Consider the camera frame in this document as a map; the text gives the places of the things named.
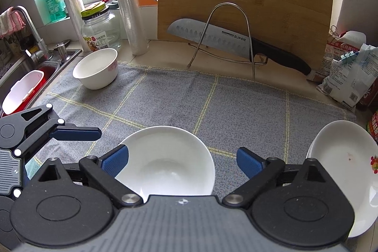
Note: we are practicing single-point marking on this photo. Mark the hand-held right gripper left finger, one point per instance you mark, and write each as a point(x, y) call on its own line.
point(116, 159)

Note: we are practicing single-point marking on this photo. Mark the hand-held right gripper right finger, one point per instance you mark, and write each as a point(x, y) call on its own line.
point(248, 163)

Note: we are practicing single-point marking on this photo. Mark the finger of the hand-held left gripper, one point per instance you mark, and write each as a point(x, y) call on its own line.
point(76, 134)

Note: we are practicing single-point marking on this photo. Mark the white bowl with pink flowers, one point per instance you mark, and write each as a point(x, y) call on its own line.
point(168, 163)
point(96, 75)

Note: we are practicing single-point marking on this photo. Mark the grey and teal plaid towel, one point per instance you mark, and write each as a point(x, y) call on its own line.
point(236, 110)

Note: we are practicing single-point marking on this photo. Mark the red basin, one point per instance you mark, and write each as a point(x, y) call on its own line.
point(48, 70)

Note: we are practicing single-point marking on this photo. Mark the white plastic container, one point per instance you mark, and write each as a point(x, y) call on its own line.
point(20, 92)

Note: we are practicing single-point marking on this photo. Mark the metal sink knob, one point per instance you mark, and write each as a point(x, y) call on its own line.
point(62, 51)

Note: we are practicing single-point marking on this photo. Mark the steel sink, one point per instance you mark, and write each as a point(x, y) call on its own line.
point(17, 69)

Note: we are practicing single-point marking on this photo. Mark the glass jar with yellow-green lid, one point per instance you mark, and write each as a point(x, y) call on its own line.
point(100, 30)

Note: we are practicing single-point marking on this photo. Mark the metal faucet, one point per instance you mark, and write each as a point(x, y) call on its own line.
point(29, 21)

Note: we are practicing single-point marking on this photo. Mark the pink cloth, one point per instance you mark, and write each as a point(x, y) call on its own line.
point(10, 24)

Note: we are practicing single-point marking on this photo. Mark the white bag with blue print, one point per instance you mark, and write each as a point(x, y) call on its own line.
point(348, 83)

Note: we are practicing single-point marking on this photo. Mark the jar with green lid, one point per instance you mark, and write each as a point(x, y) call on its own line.
point(374, 128)

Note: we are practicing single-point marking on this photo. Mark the dark soy sauce bottle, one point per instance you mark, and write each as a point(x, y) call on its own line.
point(370, 101)

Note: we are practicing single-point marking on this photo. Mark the stack of clear plastic cups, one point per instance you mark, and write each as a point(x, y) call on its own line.
point(127, 4)

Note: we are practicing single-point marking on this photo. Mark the green binder clip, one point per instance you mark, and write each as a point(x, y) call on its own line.
point(349, 58)

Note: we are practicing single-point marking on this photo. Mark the red and white packet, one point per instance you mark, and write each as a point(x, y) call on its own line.
point(339, 45)

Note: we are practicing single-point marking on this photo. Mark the metal binder clips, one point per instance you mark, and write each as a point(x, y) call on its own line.
point(334, 31)

